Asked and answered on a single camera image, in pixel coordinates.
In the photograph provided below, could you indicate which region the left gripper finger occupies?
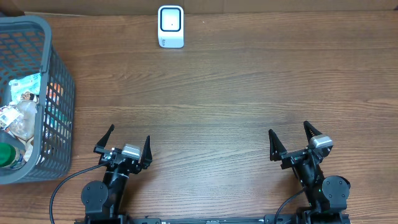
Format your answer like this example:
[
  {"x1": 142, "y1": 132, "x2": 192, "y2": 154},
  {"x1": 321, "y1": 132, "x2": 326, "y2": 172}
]
[
  {"x1": 140, "y1": 136, "x2": 152, "y2": 169},
  {"x1": 95, "y1": 124, "x2": 114, "y2": 148}
]

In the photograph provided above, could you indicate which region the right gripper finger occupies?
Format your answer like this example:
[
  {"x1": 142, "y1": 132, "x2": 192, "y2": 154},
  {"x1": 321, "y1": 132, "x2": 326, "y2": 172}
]
[
  {"x1": 268, "y1": 129, "x2": 287, "y2": 161},
  {"x1": 303, "y1": 121, "x2": 322, "y2": 143}
]

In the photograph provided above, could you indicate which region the orange snack packet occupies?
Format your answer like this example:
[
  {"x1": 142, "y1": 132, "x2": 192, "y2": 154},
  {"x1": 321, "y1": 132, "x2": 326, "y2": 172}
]
[{"x1": 46, "y1": 83, "x2": 64, "y2": 105}]

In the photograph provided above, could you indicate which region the clear brown bread bag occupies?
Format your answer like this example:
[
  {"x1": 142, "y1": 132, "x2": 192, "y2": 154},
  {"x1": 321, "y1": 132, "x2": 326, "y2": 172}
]
[{"x1": 1, "y1": 91, "x2": 39, "y2": 162}]

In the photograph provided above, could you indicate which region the green lid white jar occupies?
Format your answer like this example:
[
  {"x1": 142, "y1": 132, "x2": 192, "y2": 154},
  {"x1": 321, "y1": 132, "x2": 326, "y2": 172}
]
[{"x1": 0, "y1": 142, "x2": 25, "y2": 170}]

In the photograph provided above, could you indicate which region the small teal white packet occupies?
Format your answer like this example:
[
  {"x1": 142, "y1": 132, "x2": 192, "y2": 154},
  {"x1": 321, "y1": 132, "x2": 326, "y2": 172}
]
[{"x1": 45, "y1": 106, "x2": 72, "y2": 138}]

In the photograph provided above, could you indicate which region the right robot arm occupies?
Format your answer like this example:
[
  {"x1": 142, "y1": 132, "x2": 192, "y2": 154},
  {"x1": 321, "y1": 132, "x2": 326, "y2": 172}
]
[{"x1": 264, "y1": 121, "x2": 351, "y2": 224}]

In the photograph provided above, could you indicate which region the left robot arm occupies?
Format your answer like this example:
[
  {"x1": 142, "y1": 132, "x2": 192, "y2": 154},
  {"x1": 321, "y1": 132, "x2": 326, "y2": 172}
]
[{"x1": 81, "y1": 124, "x2": 152, "y2": 223}]

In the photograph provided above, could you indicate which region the white barcode scanner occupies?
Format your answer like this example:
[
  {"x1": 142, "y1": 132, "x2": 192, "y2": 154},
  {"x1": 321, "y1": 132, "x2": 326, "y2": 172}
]
[{"x1": 157, "y1": 5, "x2": 184, "y2": 49}]

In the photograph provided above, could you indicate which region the teal white snack packet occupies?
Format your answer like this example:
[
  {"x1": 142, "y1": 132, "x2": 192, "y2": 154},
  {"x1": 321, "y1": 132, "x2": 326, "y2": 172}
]
[{"x1": 9, "y1": 73, "x2": 41, "y2": 103}]

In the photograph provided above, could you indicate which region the grey plastic shopping basket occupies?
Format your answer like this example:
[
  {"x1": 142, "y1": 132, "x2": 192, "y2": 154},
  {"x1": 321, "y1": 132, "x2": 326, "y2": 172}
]
[{"x1": 1, "y1": 16, "x2": 75, "y2": 185}]

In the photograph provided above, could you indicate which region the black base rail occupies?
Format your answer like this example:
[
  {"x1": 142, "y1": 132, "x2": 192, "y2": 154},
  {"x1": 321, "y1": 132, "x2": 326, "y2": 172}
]
[{"x1": 74, "y1": 214, "x2": 351, "y2": 224}]

